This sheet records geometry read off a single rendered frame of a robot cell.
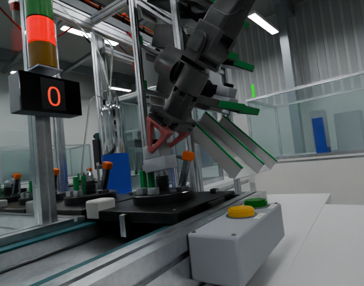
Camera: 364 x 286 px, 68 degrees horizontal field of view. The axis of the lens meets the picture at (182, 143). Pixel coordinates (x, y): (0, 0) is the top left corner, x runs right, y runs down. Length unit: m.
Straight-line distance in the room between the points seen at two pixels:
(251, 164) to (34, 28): 0.65
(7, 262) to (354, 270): 0.53
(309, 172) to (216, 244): 4.18
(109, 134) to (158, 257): 1.27
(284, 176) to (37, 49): 4.30
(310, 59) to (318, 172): 5.58
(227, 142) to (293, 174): 3.71
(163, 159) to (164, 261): 0.29
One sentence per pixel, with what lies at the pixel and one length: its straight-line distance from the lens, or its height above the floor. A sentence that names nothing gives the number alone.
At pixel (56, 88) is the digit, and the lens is 0.58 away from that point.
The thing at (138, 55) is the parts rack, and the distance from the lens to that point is 0.96.
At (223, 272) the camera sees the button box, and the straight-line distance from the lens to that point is 0.36.
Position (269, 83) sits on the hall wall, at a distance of 9.78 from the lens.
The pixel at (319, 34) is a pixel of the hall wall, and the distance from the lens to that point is 9.62.
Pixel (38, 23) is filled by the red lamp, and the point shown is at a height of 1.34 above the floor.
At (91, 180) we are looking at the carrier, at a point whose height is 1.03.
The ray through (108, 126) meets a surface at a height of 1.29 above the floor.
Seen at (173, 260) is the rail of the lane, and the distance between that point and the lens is 0.36.
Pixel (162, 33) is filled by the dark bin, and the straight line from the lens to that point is 0.97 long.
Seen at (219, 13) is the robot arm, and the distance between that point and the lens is 0.55.
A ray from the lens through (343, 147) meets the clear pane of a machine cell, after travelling 4.40.
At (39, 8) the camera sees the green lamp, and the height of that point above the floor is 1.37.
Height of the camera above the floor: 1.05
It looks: 4 degrees up
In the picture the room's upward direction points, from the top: 6 degrees counter-clockwise
